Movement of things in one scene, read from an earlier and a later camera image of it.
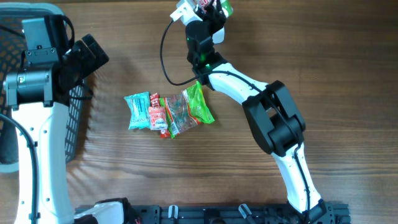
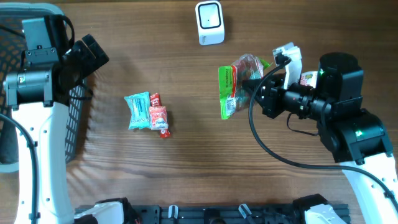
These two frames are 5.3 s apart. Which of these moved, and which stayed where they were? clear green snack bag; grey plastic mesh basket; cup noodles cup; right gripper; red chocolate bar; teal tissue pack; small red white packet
Moved: right gripper; clear green snack bag; cup noodles cup
Stayed: grey plastic mesh basket; red chocolate bar; small red white packet; teal tissue pack
